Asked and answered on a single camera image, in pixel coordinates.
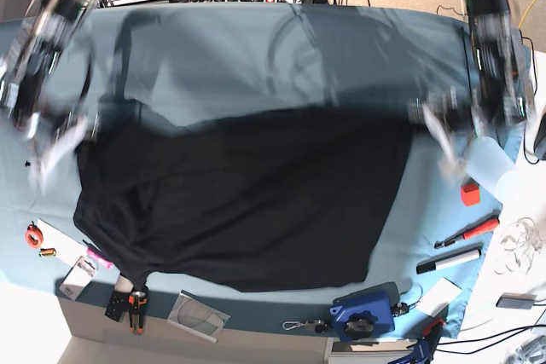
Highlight white paper sheet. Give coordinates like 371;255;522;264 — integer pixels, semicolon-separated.
36;219;87;267

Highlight long black rod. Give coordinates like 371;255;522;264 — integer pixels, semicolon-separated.
459;26;473;107

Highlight red handled screwdriver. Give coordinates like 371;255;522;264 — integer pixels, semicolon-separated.
433;216;500;249

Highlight battery blister pack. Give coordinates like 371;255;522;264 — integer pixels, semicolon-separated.
59;257;97;301

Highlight black t-shirt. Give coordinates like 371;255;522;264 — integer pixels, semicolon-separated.
73;107;414;292

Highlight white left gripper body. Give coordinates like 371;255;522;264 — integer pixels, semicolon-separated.
407;90;476;183

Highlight black and white marker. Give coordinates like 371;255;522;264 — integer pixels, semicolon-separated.
415;248;481;274

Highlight coiled white cable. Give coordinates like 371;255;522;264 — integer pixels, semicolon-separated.
493;216;543;282

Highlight orange tape roll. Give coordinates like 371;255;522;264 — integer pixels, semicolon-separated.
25;222;44;249

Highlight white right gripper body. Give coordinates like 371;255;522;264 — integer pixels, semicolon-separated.
25;112;98;194

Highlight gold battery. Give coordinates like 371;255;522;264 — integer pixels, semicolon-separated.
38;248;57;257

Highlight blue case with knob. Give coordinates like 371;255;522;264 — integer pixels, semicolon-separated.
329;291;395;342

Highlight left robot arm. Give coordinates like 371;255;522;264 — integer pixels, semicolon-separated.
409;0;535;177

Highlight grey phone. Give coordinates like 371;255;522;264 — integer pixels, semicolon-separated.
496;293;535;309

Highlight translucent plastic cup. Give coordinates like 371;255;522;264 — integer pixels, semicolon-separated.
465;136;524;204

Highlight orange black pliers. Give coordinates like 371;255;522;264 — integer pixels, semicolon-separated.
128;291;148;335

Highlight white booklet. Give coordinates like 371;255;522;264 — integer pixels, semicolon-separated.
416;278;462;317

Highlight silver carabiner keyring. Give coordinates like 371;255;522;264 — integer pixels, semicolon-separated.
282;320;330;334

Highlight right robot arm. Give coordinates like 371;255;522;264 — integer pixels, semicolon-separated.
1;0;101;191

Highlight red cube block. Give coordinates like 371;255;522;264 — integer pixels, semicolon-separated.
460;182;480;206

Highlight clear cd sleeve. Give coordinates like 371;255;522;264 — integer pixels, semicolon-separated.
166;292;231;343

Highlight pink packaged item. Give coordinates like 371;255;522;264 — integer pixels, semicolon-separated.
86;248;114;270

